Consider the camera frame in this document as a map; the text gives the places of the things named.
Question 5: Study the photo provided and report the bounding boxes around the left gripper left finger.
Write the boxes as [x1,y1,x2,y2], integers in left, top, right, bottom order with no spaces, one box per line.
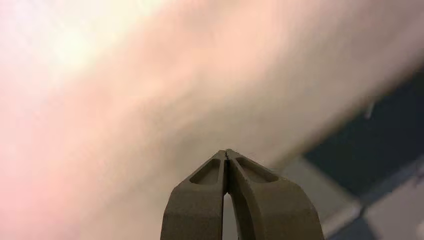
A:
[160,149,228,240]

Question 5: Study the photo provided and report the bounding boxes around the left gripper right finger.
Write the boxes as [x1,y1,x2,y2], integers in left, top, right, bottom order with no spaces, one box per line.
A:
[227,148,325,240]

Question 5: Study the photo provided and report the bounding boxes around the dark teal grey control box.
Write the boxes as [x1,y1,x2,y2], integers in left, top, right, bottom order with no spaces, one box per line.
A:
[271,66,424,240]

